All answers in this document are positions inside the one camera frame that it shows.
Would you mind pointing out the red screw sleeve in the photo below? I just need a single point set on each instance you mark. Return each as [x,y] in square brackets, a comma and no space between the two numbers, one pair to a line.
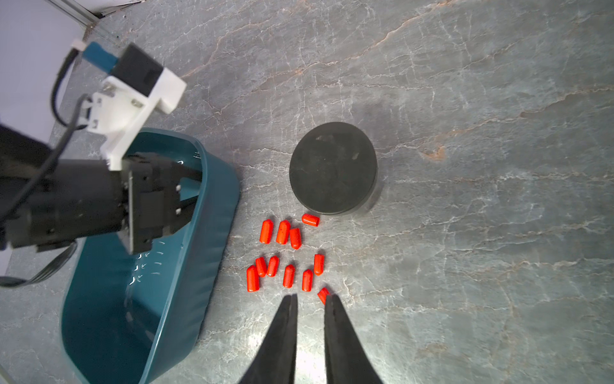
[289,275]
[273,266]
[311,220]
[307,280]
[261,266]
[252,279]
[283,232]
[266,231]
[295,236]

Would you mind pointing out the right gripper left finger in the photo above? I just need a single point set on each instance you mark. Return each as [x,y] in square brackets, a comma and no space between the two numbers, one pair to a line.
[275,360]

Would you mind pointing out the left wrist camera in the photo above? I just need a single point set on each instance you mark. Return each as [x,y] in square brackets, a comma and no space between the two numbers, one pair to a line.
[135,86]

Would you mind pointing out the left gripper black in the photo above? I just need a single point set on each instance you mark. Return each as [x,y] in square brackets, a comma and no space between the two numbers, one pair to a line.
[83,198]

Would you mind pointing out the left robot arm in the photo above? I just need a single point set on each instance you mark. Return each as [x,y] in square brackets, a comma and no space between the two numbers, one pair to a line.
[21,159]

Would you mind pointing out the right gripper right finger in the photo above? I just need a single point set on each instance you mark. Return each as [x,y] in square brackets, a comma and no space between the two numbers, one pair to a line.
[346,360]

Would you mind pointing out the teal plastic storage box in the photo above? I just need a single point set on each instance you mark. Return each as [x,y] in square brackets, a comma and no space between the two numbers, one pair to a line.
[130,318]

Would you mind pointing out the black cylindrical container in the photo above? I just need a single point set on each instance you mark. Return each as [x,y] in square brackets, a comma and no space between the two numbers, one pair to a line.
[333,169]

